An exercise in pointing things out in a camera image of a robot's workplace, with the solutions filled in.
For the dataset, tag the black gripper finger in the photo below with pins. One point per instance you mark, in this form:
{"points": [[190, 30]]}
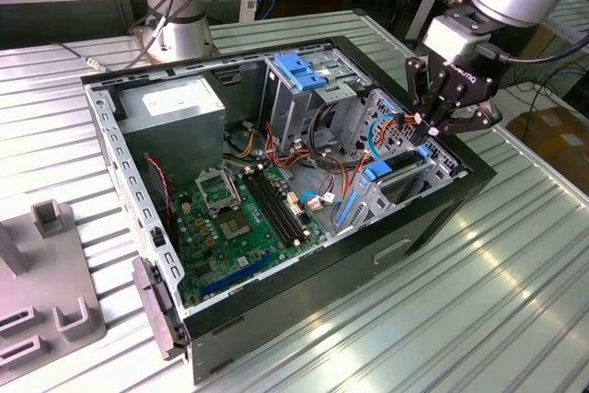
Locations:
{"points": [[488, 119], [416, 84]]}

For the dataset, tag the grey metal disk bay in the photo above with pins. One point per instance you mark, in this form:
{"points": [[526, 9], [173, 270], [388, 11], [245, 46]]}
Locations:
{"points": [[444, 172]]}

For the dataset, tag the large brown cardboard box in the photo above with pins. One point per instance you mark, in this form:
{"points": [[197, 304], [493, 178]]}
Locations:
{"points": [[552, 135]]}

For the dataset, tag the black stand pole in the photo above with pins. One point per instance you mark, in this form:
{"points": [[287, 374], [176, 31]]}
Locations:
{"points": [[415, 2]]}

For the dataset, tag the metal slat side table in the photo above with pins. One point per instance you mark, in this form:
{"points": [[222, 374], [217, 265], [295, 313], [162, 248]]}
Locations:
{"points": [[570, 29]]}

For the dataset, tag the blue plastic drive latch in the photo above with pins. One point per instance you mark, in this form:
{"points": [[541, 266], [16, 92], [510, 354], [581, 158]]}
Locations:
{"points": [[299, 73]]}

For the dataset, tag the grey metal drive cage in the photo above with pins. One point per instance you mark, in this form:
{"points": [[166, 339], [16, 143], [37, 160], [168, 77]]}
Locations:
{"points": [[294, 112]]}

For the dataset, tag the pink board connector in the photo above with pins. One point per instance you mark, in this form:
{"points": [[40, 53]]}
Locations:
{"points": [[294, 204]]}

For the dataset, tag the black RAM slot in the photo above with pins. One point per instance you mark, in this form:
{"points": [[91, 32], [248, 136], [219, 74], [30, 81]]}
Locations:
{"points": [[289, 209], [266, 209], [281, 209], [274, 209]]}

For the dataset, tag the black open PC case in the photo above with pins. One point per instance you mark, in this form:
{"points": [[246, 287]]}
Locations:
{"points": [[322, 282]]}

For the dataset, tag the green motherboard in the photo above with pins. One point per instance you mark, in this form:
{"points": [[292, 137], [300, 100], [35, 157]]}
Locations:
{"points": [[257, 246]]}

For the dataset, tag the CPU socket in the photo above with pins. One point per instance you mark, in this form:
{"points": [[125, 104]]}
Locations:
{"points": [[216, 190]]}

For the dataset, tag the square silver chipset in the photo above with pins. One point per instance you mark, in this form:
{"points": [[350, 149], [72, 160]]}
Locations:
{"points": [[234, 227]]}

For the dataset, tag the grey power supply unit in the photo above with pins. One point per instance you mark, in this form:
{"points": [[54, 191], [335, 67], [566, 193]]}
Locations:
{"points": [[175, 135]]}

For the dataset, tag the white board power socket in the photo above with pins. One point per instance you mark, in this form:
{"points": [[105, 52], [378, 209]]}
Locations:
{"points": [[185, 207]]}

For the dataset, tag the blue expansion slot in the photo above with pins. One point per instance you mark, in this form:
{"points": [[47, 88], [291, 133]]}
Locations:
{"points": [[234, 275]]}

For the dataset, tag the black case fan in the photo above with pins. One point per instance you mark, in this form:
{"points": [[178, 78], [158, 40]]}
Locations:
{"points": [[154, 190]]}

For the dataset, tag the grey case latch panel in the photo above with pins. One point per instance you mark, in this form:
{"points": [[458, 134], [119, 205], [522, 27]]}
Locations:
{"points": [[152, 301]]}

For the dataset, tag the grey parts rack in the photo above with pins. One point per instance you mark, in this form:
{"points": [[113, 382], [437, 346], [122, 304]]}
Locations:
{"points": [[50, 269]]}

